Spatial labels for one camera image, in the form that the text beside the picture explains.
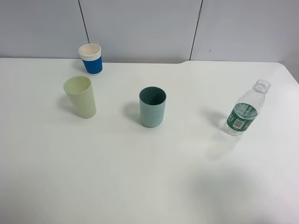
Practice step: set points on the teal plastic cup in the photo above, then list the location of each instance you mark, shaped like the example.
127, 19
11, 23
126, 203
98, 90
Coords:
152, 106

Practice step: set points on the blue white paper cup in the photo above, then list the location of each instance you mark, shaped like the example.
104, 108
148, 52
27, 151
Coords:
91, 57

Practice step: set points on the pale yellow plastic cup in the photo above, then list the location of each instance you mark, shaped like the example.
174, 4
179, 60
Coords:
80, 92

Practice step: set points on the clear bottle green label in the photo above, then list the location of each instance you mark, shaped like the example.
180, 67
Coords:
247, 108

